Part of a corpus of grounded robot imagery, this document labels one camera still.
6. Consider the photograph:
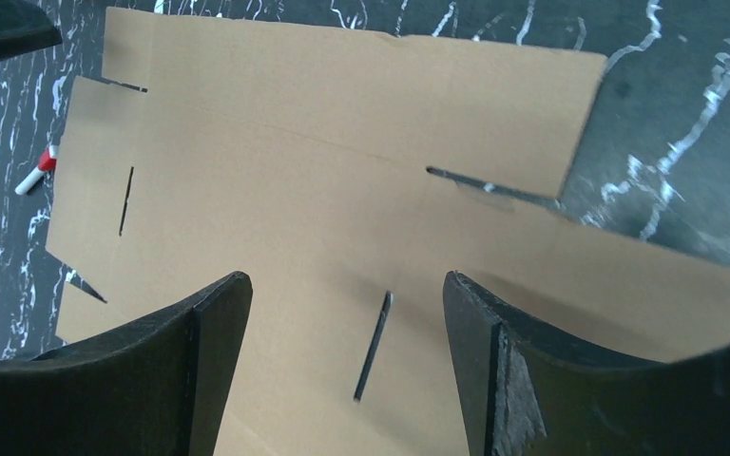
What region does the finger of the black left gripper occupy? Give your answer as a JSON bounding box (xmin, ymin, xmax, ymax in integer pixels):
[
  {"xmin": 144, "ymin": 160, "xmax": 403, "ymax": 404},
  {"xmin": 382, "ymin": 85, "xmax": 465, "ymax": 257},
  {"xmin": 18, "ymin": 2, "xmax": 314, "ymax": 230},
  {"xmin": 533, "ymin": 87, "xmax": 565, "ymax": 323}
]
[{"xmin": 0, "ymin": 0, "xmax": 63, "ymax": 61}]

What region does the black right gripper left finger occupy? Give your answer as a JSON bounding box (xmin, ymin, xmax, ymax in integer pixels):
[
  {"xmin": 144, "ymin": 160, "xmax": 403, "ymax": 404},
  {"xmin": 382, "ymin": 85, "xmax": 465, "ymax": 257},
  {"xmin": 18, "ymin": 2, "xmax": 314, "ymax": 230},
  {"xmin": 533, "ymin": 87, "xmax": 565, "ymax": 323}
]
[{"xmin": 0, "ymin": 272, "xmax": 253, "ymax": 455}]

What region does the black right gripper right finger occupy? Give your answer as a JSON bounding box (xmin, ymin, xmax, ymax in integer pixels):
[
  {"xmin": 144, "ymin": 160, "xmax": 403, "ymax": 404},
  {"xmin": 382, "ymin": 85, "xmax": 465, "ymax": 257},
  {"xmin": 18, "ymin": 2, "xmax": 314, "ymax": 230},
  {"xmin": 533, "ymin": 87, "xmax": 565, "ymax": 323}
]
[{"xmin": 443, "ymin": 272, "xmax": 730, "ymax": 455}]

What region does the brown cardboard box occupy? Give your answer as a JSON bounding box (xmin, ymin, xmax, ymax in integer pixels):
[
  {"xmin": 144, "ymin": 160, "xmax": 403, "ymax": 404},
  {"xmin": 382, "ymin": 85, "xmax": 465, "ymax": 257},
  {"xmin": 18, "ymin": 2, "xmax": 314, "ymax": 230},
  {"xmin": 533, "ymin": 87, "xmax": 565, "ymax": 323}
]
[{"xmin": 47, "ymin": 8, "xmax": 730, "ymax": 455}]

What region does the red and white marker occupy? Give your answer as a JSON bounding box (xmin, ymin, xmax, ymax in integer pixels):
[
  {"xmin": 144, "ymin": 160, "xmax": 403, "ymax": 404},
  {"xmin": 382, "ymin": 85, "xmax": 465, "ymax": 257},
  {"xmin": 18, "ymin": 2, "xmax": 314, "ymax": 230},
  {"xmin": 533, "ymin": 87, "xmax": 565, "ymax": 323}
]
[{"xmin": 14, "ymin": 144, "xmax": 59, "ymax": 196}]

